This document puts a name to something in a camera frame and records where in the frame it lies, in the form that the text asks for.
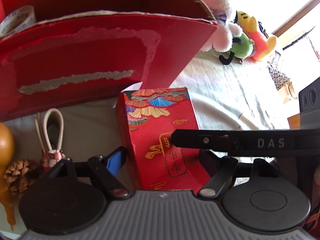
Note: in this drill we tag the orange wooden gourd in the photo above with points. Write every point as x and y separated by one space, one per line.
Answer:
7 153

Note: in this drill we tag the green plush toy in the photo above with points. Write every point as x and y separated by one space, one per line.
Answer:
242 48

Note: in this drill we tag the red envelope gift box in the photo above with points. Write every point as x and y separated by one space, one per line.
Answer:
146 119

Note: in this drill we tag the brown pine cone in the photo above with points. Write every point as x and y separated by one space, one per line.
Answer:
21 175

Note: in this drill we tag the patterned bed sheet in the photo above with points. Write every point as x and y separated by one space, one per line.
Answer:
236 96

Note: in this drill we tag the pink plush bunny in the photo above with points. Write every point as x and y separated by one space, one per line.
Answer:
222 39

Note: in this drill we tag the red cardboard storage box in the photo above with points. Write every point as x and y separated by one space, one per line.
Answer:
85 50

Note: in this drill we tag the clear printed tape roll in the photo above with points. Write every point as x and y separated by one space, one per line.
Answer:
18 20

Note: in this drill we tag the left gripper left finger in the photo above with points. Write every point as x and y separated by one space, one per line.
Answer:
103 173

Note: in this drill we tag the beige rope charm ornament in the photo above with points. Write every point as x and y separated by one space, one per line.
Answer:
50 130

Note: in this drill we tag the yellow orange plush toy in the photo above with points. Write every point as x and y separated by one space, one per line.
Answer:
263 46

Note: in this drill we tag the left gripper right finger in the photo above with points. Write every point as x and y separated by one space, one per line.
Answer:
220 170

